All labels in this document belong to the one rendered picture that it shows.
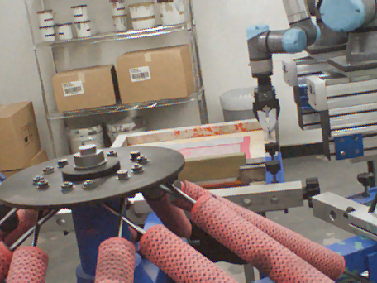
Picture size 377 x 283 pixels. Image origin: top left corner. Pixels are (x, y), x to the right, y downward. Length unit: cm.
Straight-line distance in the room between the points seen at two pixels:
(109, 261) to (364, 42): 142
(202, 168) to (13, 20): 413
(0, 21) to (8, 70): 41
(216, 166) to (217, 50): 370
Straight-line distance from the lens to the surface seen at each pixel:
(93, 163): 106
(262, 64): 222
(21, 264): 95
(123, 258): 91
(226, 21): 555
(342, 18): 203
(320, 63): 264
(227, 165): 192
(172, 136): 251
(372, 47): 216
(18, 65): 593
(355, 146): 224
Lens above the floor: 158
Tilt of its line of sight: 13 degrees down
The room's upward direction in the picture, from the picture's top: 8 degrees counter-clockwise
